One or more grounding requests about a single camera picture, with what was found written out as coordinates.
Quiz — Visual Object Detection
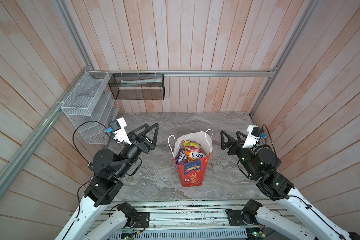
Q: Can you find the red paper gift bag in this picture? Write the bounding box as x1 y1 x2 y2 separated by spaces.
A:
168 129 214 187

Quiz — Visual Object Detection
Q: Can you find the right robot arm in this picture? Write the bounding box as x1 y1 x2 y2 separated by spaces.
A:
220 125 360 240

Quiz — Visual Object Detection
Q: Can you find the black mesh basket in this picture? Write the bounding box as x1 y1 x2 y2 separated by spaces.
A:
108 73 165 101

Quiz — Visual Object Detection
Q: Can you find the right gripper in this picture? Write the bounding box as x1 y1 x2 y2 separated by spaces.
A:
221 130 257 180

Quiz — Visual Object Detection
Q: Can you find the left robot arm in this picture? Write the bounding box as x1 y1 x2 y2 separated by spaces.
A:
57 118 160 240

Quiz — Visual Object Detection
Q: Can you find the white wire shelf rack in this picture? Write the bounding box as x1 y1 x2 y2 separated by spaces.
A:
62 71 120 145

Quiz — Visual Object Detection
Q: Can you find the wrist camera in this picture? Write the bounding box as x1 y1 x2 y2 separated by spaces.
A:
242 125 266 149
106 118 131 145

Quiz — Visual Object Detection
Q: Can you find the purple Fox's berries candy bag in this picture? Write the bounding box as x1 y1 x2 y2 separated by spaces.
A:
175 149 189 166

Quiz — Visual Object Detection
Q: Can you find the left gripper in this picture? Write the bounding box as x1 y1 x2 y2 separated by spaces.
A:
114 122 160 177

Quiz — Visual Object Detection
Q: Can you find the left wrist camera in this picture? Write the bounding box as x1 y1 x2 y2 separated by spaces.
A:
106 118 131 145

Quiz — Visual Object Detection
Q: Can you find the orange Fox's fruits candy bag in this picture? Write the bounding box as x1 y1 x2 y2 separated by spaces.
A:
182 140 206 162

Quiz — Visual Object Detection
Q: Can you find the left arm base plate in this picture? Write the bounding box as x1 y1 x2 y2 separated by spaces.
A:
124 212 150 229

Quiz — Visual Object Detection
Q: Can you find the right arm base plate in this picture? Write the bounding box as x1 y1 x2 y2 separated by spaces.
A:
225 209 264 227

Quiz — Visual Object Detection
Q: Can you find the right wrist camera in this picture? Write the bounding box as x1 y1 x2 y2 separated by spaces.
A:
242 125 266 149

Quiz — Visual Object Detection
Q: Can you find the aluminium frame rail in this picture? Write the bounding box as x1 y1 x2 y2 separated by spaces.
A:
94 70 276 77

